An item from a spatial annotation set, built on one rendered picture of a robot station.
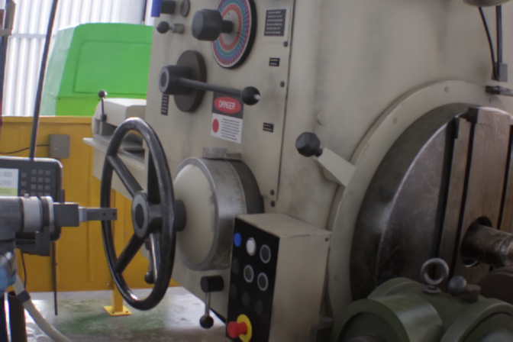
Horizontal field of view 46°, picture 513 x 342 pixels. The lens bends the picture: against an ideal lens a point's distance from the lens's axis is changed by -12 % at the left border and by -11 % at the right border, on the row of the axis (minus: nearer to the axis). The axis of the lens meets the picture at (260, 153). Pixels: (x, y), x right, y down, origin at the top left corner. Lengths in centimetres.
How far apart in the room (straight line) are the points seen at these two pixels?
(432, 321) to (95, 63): 451
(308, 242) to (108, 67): 425
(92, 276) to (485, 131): 317
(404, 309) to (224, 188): 50
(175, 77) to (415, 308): 84
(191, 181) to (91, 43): 397
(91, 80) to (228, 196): 399
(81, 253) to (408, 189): 307
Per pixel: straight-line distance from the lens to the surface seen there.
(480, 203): 135
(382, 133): 123
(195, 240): 128
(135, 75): 531
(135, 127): 124
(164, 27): 161
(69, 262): 406
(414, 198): 121
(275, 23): 127
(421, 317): 90
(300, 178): 119
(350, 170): 117
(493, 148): 135
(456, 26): 141
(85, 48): 518
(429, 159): 122
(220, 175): 127
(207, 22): 134
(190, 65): 154
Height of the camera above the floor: 159
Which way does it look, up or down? 7 degrees down
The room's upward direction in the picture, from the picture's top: 5 degrees clockwise
